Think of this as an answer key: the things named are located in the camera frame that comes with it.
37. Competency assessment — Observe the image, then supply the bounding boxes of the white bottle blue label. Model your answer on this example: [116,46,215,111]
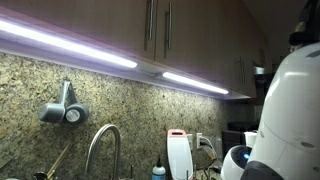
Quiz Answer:
[152,155,167,180]

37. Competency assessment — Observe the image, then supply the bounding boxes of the short under-cabinet light strip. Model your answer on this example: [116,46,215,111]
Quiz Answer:
[162,71,230,95]

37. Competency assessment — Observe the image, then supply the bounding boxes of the white pink cutting board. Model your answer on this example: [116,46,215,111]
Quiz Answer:
[166,129,194,180]

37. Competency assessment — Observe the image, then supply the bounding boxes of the chrome gooseneck faucet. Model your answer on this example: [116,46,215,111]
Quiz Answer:
[83,123,136,180]

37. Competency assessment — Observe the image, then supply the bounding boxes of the black coffee machine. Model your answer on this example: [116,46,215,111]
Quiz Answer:
[221,121,260,159]

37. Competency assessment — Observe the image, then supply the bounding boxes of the metal dish rack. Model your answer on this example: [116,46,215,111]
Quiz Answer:
[185,164,198,180]

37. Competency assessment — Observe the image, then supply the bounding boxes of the white cylindrical jar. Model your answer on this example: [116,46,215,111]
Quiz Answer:
[244,131,258,148]

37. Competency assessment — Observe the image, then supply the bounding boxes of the steel range hood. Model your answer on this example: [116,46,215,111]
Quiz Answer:
[253,65,278,88]

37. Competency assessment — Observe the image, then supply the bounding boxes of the long under-cabinet light strip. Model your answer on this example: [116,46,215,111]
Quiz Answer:
[0,19,138,70]

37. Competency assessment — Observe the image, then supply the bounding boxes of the wooden utensil stick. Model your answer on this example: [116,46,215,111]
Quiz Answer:
[45,142,74,180]

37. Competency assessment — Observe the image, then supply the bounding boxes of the white wall outlet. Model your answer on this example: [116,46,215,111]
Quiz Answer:
[196,132,204,150]

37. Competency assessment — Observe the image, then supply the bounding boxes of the steel cabinet door handle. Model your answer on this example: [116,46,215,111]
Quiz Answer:
[144,0,157,52]
[163,2,174,60]

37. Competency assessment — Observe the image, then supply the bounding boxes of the white cable orange plug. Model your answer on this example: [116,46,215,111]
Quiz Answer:
[199,135,218,162]

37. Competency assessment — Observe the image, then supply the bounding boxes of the wooden wall cabinets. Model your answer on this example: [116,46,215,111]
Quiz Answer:
[0,0,273,98]

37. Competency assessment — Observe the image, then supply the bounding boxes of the black power cable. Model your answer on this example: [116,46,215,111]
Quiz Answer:
[195,156,225,175]

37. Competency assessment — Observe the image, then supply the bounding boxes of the grey wall pot filler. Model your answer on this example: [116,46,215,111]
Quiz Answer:
[37,78,90,125]

